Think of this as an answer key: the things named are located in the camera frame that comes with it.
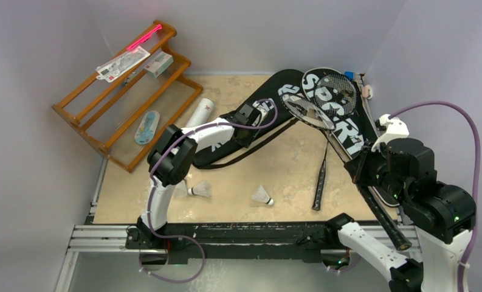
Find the black CROSSWAY racket bag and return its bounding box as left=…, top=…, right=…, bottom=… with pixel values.
left=193, top=69, right=304, bottom=170

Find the black racket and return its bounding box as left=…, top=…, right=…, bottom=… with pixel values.
left=280, top=94, right=411, bottom=251
left=312, top=72, right=357, bottom=211

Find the black SPORT racket bag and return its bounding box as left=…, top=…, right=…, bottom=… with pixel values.
left=301, top=68, right=377, bottom=158

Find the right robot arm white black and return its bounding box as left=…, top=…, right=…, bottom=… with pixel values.
left=324, top=138, right=477, bottom=291

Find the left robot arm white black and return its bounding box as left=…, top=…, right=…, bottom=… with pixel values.
left=139, top=99, right=278, bottom=249

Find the light blue blister pack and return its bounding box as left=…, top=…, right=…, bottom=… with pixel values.
left=134, top=111, right=160, bottom=145

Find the white shuttlecock tube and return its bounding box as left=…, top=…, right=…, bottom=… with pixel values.
left=185, top=98, right=215, bottom=128

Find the right white shuttlecock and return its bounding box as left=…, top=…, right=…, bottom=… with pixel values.
left=251, top=186, right=275, bottom=206

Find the white shuttlecock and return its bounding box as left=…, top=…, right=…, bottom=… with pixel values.
left=251, top=186, right=275, bottom=206
left=187, top=180, right=212, bottom=198

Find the left white shuttlecock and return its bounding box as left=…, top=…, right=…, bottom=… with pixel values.
left=187, top=180, right=212, bottom=198

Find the blue white small object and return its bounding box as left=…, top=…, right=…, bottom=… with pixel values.
left=344, top=71, right=364, bottom=80

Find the small teal white box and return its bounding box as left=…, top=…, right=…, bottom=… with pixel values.
left=144, top=52, right=173, bottom=77

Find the wooden rack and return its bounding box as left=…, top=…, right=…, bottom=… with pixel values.
left=52, top=19, right=203, bottom=173

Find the flat packaged item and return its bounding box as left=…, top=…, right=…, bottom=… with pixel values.
left=95, top=46, right=151, bottom=83

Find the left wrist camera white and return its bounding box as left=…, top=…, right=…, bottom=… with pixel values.
left=252, top=100, right=274, bottom=127

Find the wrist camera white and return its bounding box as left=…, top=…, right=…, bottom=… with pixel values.
left=371, top=114, right=410, bottom=152
left=252, top=100, right=274, bottom=127

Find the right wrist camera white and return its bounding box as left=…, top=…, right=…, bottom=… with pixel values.
left=371, top=114, right=410, bottom=152

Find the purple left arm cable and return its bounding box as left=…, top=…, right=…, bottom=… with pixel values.
left=148, top=98, right=279, bottom=243

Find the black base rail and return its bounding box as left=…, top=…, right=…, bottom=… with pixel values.
left=125, top=217, right=353, bottom=269

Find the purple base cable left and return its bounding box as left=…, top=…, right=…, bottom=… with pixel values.
left=139, top=235, right=207, bottom=284

